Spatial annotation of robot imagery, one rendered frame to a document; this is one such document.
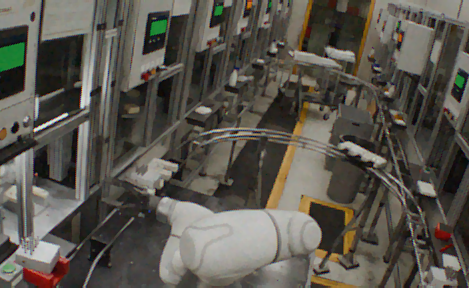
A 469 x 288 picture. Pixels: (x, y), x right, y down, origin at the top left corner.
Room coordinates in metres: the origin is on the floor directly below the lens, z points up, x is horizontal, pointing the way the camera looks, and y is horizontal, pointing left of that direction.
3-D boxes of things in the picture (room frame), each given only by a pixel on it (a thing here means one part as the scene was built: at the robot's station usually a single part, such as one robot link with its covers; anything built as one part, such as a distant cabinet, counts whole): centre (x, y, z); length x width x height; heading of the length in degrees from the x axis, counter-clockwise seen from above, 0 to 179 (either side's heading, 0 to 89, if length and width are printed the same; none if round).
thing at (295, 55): (6.83, -1.10, 0.48); 0.88 x 0.56 x 0.96; 98
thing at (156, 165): (2.06, 0.33, 0.84); 0.36 x 0.14 x 0.10; 170
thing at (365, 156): (3.05, -1.02, 0.84); 0.37 x 0.14 x 0.10; 48
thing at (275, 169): (5.94, -0.72, 0.01); 5.85 x 0.59 x 0.01; 170
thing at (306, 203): (3.38, -1.02, 0.01); 1.00 x 0.55 x 0.01; 170
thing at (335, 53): (8.01, -1.73, 0.48); 0.84 x 0.58 x 0.97; 178
